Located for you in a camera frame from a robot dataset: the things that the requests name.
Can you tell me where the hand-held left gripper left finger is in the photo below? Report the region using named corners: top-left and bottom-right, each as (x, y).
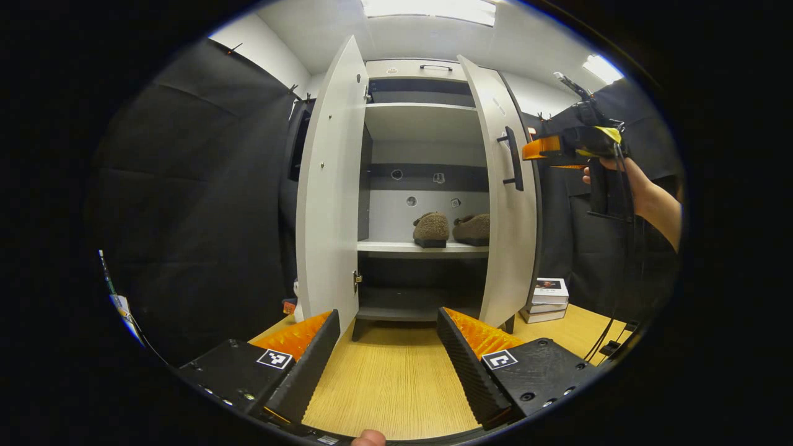
top-left (177, 309), bottom-right (342, 429)

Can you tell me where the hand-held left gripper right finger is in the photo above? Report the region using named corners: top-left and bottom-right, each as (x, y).
top-left (436, 307), bottom-right (600, 432)

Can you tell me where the white shoe cabinet door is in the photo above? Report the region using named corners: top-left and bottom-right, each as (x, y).
top-left (457, 54), bottom-right (539, 330)
top-left (287, 35), bottom-right (370, 336)

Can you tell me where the brown fuzzy shoe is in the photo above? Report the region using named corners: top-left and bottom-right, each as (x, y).
top-left (452, 213), bottom-right (491, 247)
top-left (413, 211), bottom-right (452, 249)

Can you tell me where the white shoe cabinet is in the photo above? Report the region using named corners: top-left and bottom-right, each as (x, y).
top-left (356, 58), bottom-right (541, 343)

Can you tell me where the small ceiling light panel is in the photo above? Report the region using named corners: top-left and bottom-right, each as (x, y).
top-left (581, 53), bottom-right (625, 85)

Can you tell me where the white book with dark picture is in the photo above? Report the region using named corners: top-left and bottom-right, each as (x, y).
top-left (531, 277), bottom-right (570, 306)

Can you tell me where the large ceiling light panel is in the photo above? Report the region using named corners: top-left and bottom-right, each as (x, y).
top-left (361, 0), bottom-right (497, 27)

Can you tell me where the black backdrop cloth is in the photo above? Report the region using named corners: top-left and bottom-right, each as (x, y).
top-left (87, 37), bottom-right (682, 367)

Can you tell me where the black cable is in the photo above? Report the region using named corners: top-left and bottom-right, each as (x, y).
top-left (582, 217), bottom-right (640, 367)

